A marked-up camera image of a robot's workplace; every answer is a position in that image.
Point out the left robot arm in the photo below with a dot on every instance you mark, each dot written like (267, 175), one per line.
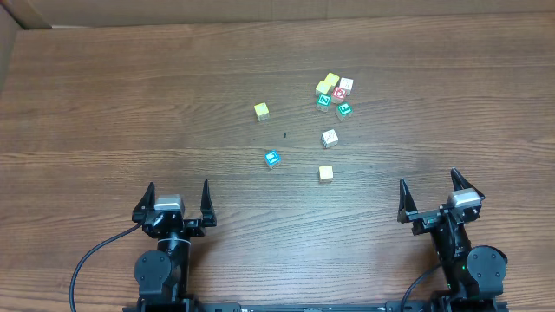
(162, 274)

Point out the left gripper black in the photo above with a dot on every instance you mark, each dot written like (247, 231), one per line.
(172, 221)

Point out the white letter block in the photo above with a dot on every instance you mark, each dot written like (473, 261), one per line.
(346, 84)

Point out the tan yellow letter block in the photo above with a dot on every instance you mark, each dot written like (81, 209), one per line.
(326, 174)

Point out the white drawing block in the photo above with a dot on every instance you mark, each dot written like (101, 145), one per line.
(329, 138)

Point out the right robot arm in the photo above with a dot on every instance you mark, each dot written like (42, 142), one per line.
(474, 274)

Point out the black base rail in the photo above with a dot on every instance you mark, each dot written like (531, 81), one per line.
(389, 306)

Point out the yellow block front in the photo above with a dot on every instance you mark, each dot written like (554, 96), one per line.
(323, 87)

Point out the green Z block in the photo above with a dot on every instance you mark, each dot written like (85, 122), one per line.
(323, 103)

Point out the red picture block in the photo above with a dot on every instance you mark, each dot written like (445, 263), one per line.
(338, 95)

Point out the yellow block rear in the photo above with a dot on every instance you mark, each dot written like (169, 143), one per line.
(332, 79)

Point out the lone yellow block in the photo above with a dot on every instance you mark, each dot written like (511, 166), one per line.
(262, 111)

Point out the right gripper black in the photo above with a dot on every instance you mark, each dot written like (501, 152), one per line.
(440, 215)

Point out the blue picture block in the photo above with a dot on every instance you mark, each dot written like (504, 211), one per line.
(272, 159)

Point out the green picture block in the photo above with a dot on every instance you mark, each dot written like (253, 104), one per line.
(344, 111)

